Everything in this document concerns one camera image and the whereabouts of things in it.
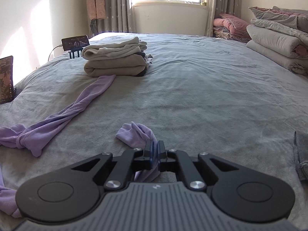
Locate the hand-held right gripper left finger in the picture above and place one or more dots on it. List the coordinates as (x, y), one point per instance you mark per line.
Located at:
(148, 152)

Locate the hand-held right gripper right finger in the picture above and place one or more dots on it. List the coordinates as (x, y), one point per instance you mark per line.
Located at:
(161, 152)

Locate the purple long-sleeve shirt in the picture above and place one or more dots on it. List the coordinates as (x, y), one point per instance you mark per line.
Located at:
(79, 105)

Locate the grey bed blanket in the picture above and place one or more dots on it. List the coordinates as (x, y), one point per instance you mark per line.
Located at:
(204, 89)

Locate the dark folded garment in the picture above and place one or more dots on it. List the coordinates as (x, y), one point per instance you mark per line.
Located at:
(142, 73)

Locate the beige folded garment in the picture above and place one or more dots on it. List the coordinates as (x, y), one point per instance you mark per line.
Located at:
(113, 67)

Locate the white folded garment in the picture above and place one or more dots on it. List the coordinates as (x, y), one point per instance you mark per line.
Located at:
(113, 49)

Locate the blue phone stand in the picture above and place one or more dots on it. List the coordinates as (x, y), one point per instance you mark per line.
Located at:
(74, 53)

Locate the sideways smartphone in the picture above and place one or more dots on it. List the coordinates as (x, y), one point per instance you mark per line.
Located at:
(75, 42)

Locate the striped folded bedding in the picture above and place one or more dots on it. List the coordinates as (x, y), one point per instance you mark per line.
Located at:
(231, 37)

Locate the grey hanging cloth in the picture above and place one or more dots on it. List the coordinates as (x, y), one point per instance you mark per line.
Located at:
(93, 28)

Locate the grey star curtain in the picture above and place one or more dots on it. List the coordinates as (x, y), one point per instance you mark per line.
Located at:
(223, 2)
(115, 4)

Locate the light grey thick quilt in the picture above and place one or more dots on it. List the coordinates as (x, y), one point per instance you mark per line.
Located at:
(272, 41)

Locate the upright black smartphone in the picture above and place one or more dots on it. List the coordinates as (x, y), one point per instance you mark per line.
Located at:
(6, 79)

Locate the pink hanging towel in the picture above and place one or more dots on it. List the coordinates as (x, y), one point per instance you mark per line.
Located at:
(96, 0)

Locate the grey pink-lined folded quilt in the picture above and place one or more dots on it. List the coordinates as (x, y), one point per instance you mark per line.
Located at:
(276, 15)

